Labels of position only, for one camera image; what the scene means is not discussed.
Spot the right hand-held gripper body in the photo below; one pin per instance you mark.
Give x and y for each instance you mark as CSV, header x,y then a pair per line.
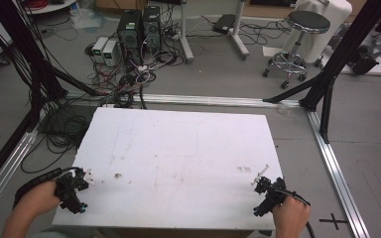
x,y
273,195

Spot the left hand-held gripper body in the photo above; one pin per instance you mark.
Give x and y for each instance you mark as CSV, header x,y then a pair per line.
x,y
68,193

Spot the person's right hand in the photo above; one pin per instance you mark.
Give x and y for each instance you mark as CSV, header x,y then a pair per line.
x,y
290,213

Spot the person's left hand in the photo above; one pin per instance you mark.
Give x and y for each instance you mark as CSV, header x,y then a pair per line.
x,y
38,198

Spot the person's grey clothing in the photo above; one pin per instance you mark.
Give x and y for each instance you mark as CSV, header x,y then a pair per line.
x,y
46,234

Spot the white power supply unit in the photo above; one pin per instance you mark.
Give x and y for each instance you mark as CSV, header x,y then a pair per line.
x,y
99,49
110,53

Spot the black round stool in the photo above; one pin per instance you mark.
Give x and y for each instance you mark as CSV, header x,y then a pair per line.
x,y
299,49

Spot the white stand leg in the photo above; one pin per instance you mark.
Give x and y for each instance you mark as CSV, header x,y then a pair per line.
x,y
186,36
239,33

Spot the large black computer tower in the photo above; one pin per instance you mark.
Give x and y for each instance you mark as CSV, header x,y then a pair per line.
x,y
129,33

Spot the black device on white board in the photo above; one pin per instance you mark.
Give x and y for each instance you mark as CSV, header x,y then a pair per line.
x,y
363,61

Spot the flat black box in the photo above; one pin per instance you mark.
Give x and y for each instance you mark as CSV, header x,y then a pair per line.
x,y
224,23

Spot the clear plastic bag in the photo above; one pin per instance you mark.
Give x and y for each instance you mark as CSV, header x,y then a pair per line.
x,y
86,18

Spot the slim black computer tower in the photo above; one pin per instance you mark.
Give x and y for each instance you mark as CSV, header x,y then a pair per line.
x,y
152,28

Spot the white cloth cover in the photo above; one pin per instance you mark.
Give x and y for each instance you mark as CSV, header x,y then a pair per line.
x,y
339,20

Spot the white round table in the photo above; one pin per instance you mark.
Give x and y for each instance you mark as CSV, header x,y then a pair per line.
x,y
49,6

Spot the black frame bar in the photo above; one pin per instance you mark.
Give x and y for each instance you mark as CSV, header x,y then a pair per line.
x,y
3,152

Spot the long aluminium floor rail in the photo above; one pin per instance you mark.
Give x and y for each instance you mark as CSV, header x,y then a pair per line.
x,y
211,100

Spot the black frame post with braces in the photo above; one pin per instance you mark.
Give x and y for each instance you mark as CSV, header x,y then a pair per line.
x,y
347,49

